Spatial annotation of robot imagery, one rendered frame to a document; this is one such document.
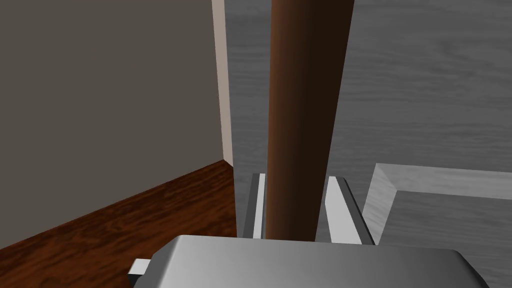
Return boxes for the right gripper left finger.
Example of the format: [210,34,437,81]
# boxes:
[243,172,267,240]

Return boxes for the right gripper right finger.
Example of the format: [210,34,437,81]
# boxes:
[324,175,376,246]

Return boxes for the brown bar door handle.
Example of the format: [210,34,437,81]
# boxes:
[265,0,355,243]

